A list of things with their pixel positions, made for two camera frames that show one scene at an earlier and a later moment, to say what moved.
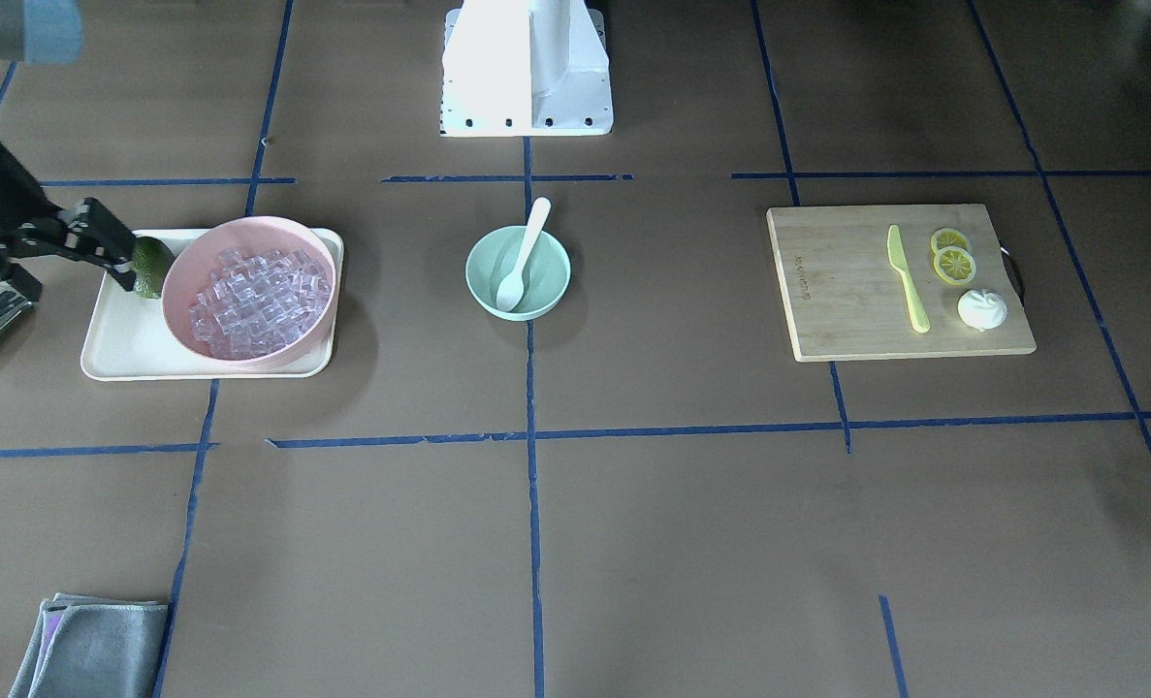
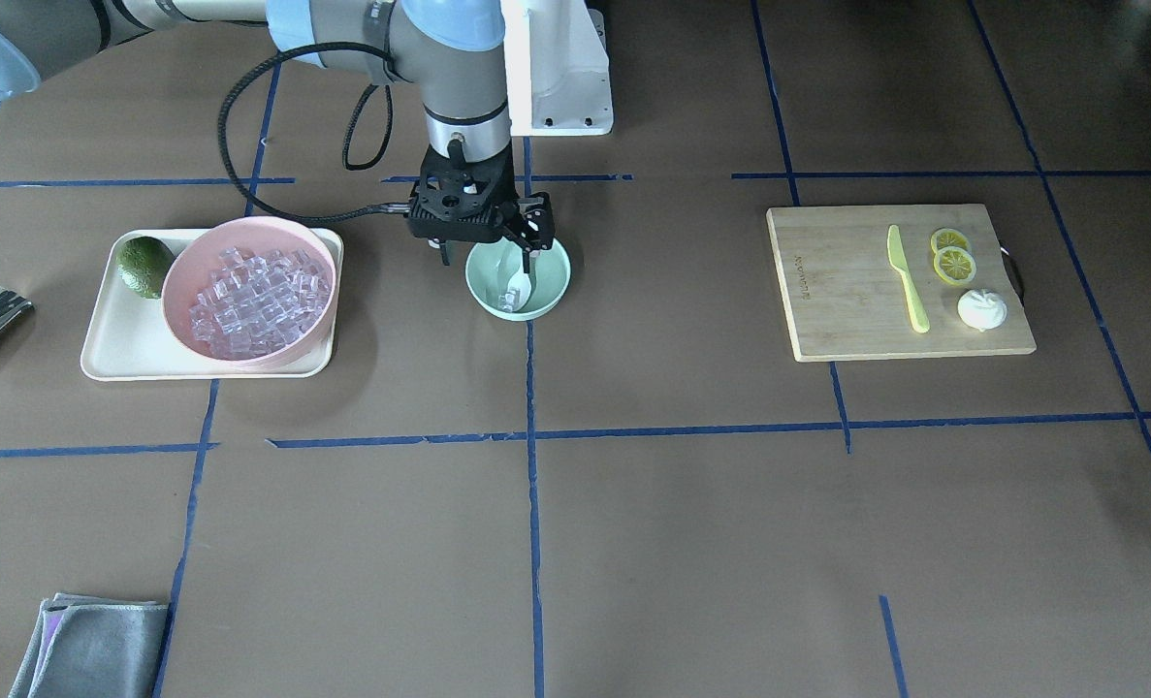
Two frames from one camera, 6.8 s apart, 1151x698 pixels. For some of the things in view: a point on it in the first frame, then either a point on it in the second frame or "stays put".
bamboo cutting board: (846, 300) stays put
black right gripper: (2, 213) to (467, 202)
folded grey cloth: (94, 647) stays put
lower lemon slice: (954, 265) stays put
